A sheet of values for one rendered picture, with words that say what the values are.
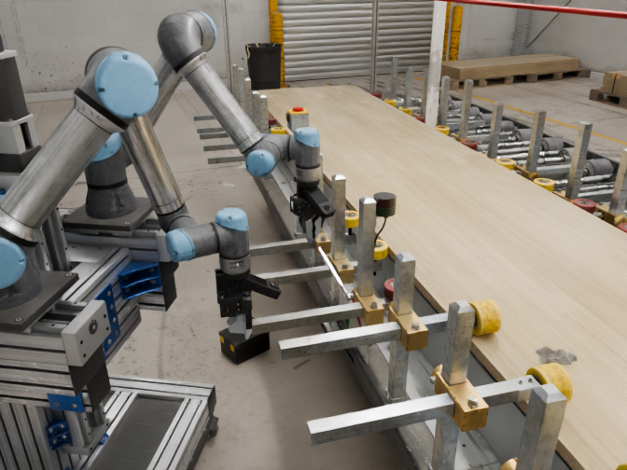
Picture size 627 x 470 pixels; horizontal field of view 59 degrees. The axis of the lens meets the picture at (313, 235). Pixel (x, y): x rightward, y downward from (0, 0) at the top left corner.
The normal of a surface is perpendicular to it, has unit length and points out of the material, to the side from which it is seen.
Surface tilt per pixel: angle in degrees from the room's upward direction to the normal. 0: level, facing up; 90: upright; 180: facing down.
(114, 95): 85
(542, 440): 90
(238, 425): 0
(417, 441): 0
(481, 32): 90
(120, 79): 85
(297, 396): 0
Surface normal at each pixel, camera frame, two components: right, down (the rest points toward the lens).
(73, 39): 0.36, 0.40
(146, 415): -0.01, -0.90
